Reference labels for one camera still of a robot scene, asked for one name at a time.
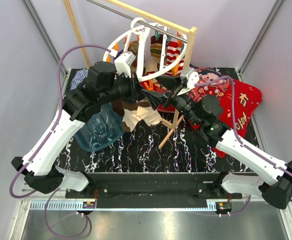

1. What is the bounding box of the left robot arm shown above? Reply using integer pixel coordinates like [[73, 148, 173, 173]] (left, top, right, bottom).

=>
[[11, 59, 138, 198]]

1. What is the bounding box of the blue striped cloth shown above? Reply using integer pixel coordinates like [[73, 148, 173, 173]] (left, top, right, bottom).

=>
[[70, 69, 88, 90]]

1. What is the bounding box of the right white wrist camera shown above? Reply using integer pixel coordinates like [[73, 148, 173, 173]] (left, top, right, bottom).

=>
[[177, 67, 199, 96]]

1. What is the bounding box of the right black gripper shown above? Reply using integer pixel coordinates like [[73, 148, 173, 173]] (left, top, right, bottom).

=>
[[141, 74, 202, 126]]

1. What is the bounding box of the brown beige striped sock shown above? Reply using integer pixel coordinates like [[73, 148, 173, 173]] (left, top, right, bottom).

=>
[[150, 34, 163, 65]]

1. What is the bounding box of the metal hanging rod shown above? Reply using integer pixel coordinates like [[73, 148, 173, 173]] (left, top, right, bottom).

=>
[[87, 0, 190, 43]]

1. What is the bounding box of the blue plastic basket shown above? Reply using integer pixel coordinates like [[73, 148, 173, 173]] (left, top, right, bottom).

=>
[[74, 103, 124, 152]]

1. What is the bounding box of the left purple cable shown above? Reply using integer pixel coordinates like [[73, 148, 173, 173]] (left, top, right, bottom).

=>
[[8, 44, 111, 237]]

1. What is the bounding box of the purple cable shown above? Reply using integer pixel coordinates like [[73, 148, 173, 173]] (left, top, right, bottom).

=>
[[194, 76, 292, 217], [8, 44, 111, 237]]

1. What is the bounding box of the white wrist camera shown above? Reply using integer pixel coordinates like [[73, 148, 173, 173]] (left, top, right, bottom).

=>
[[177, 67, 199, 96], [110, 49, 136, 78]]

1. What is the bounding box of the orange clothes peg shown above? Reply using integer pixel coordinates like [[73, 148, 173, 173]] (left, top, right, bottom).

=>
[[141, 80, 154, 92]]

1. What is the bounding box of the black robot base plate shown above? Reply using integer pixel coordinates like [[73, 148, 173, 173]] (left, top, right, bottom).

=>
[[65, 172, 243, 211]]

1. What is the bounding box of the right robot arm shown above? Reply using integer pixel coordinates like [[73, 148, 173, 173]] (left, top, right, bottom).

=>
[[142, 76, 292, 210]]

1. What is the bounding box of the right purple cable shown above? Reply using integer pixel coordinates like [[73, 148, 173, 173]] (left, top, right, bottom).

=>
[[194, 76, 292, 217]]

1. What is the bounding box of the red white striped sock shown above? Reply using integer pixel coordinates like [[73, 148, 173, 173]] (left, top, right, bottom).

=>
[[165, 40, 184, 76]]

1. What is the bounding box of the white round sock hanger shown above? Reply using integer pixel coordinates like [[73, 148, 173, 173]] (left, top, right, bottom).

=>
[[102, 29, 177, 82]]

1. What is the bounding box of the red cartoon blanket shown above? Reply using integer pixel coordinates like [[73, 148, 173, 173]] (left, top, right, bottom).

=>
[[160, 69, 262, 162]]

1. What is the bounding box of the beige brown block sock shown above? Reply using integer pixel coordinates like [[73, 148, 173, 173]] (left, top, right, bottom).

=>
[[136, 100, 162, 127]]

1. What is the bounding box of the wooden clothes rack frame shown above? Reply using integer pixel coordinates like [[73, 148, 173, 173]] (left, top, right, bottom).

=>
[[63, 0, 198, 150]]

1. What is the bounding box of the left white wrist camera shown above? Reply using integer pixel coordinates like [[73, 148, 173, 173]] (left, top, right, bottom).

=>
[[110, 49, 136, 78]]

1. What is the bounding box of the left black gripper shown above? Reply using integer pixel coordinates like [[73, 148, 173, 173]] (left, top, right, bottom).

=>
[[100, 70, 146, 105]]

